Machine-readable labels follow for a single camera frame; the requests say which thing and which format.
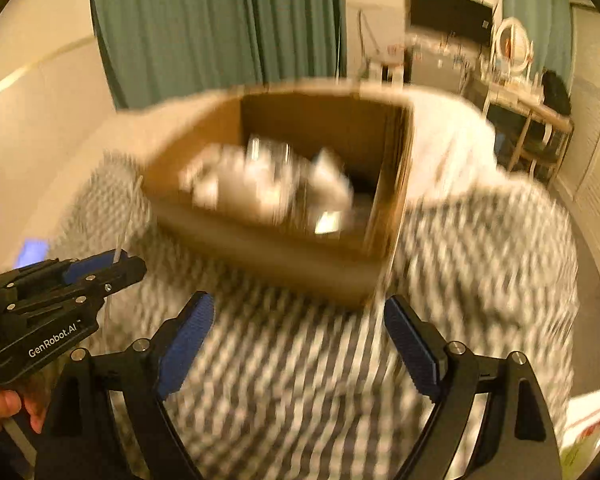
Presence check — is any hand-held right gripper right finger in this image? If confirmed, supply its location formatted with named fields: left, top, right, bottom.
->
left=384, top=295, right=563, bottom=480

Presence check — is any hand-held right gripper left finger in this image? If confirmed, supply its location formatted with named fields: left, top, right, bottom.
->
left=34, top=291, right=216, bottom=480

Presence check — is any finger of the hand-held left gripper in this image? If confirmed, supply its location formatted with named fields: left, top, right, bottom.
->
left=7, top=260, right=148, bottom=328
left=0, top=251, right=131, bottom=293

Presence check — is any cardboard box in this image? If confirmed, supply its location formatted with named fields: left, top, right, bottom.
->
left=140, top=87, right=416, bottom=308

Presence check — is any person's left hand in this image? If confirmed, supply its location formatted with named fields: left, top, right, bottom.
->
left=0, top=389, right=48, bottom=433

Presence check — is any checked blanket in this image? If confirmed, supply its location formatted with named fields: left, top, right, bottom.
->
left=50, top=155, right=581, bottom=480

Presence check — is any heap of pale packets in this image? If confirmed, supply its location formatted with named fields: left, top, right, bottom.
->
left=180, top=135, right=356, bottom=236

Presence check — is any white and green paper bag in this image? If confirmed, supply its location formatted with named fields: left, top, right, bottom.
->
left=560, top=387, right=600, bottom=480

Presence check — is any green curtain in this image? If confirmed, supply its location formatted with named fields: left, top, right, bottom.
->
left=500, top=0, right=573, bottom=76
left=90, top=0, right=348, bottom=111

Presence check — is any wooden dressing table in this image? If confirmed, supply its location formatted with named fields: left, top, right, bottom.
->
left=475, top=75, right=576, bottom=181

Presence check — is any grey cabinet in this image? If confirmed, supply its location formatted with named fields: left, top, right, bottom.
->
left=410, top=42, right=473, bottom=93

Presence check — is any black bag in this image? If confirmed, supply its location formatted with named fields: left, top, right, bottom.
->
left=540, top=70, right=573, bottom=116

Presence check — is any black monitor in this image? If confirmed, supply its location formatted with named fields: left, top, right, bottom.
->
left=410, top=0, right=495, bottom=43

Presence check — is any round white ring mirror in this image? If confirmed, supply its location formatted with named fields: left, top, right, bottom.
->
left=492, top=17, right=533, bottom=81

